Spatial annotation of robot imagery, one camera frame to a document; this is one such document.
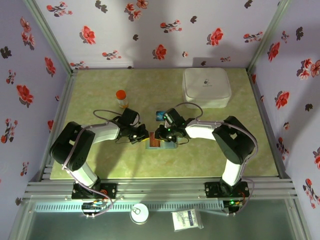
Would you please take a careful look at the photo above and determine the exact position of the red credit card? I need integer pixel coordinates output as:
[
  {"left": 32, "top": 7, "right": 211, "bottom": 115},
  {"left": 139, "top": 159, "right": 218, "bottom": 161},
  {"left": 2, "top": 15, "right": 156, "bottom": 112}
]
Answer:
[{"left": 149, "top": 137, "right": 162, "bottom": 149}]

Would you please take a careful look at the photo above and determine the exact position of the pale green card holder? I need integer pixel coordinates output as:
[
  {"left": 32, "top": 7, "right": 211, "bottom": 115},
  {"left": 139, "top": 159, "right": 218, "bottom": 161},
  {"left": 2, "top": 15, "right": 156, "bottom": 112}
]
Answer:
[{"left": 145, "top": 136, "right": 179, "bottom": 151}]

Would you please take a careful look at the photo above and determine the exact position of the orange pill bottle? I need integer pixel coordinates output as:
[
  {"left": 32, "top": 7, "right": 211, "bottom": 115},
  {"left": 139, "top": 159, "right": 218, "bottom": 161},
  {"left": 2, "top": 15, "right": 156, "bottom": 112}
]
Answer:
[{"left": 115, "top": 89, "right": 130, "bottom": 109}]

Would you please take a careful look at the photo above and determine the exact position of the white pull-tab can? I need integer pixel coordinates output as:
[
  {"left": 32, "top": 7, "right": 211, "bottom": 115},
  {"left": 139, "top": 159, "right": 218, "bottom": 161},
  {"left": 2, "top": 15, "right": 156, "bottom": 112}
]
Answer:
[{"left": 129, "top": 202, "right": 150, "bottom": 225}]

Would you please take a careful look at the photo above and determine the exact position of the small electronics board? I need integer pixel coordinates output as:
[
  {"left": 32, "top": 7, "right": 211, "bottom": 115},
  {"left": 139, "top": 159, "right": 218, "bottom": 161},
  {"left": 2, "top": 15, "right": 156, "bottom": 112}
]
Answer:
[
  {"left": 81, "top": 199, "right": 107, "bottom": 220},
  {"left": 221, "top": 198, "right": 245, "bottom": 216}
]

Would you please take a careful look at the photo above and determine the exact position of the clear packet of white pads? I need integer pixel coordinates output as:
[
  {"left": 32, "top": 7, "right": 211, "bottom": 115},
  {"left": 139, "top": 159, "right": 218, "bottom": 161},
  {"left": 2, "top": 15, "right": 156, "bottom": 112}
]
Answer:
[{"left": 171, "top": 209, "right": 205, "bottom": 232}]

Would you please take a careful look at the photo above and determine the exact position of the perforated metal strip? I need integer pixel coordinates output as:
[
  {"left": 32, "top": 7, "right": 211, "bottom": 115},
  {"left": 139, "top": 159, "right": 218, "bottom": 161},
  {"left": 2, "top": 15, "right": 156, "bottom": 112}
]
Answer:
[{"left": 33, "top": 202, "right": 227, "bottom": 213}]

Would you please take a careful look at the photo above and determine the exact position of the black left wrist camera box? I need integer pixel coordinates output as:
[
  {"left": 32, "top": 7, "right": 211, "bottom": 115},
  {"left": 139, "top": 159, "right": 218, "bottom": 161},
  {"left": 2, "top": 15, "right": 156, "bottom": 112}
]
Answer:
[{"left": 121, "top": 107, "right": 141, "bottom": 127}]

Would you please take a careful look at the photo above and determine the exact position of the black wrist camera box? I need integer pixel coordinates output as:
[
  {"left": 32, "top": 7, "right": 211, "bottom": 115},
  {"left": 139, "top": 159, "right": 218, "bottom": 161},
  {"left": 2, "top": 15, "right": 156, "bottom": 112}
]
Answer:
[
  {"left": 121, "top": 107, "right": 141, "bottom": 127},
  {"left": 163, "top": 107, "right": 185, "bottom": 127}
]

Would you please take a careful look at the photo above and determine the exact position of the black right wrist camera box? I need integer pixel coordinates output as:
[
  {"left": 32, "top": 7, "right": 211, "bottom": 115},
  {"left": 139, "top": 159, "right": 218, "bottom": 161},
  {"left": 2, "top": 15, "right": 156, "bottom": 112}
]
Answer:
[{"left": 163, "top": 107, "right": 185, "bottom": 127}]

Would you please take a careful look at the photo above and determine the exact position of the lilac right arm cable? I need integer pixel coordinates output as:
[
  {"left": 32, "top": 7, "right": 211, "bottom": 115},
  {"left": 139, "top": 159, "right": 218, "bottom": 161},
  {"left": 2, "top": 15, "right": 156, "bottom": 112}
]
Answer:
[{"left": 174, "top": 101, "right": 258, "bottom": 217}]

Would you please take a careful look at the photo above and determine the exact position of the long aluminium frame rail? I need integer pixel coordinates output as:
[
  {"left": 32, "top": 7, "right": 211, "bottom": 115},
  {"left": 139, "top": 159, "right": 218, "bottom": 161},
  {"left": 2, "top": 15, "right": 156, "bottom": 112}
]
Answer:
[{"left": 23, "top": 177, "right": 300, "bottom": 201}]

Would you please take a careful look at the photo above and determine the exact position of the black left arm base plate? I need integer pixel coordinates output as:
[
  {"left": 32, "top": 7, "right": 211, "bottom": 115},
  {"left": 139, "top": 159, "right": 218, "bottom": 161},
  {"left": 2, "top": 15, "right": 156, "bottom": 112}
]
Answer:
[{"left": 71, "top": 181, "right": 118, "bottom": 201}]

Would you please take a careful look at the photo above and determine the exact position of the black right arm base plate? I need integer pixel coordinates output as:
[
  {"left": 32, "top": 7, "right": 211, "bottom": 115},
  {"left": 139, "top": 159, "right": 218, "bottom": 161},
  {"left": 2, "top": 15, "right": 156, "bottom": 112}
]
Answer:
[{"left": 204, "top": 181, "right": 250, "bottom": 199}]

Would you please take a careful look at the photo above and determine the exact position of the aluminium side rail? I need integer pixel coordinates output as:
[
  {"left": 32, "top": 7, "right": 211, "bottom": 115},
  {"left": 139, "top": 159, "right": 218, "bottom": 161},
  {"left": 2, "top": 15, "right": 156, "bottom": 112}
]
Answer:
[
  {"left": 39, "top": 69, "right": 78, "bottom": 181},
  {"left": 246, "top": 68, "right": 292, "bottom": 180}
]

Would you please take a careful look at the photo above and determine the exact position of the aluminium frame post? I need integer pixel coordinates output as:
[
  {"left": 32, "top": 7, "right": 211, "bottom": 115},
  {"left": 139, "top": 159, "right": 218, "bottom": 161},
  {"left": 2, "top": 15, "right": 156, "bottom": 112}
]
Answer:
[
  {"left": 246, "top": 0, "right": 293, "bottom": 72},
  {"left": 23, "top": 0, "right": 77, "bottom": 73}
]

